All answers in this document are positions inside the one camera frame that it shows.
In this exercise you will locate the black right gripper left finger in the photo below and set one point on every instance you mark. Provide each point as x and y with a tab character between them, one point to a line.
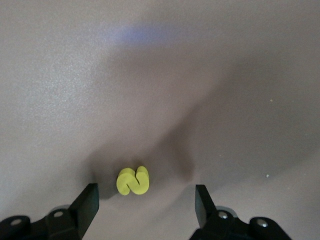
86	210

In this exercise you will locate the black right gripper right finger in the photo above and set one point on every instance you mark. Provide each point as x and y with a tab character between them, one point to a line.
203	212

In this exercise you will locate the yellow letter s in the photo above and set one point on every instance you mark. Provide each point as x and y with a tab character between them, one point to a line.
122	180

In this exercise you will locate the brown table cover sheet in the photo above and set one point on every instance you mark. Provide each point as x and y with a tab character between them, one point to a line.
75	75

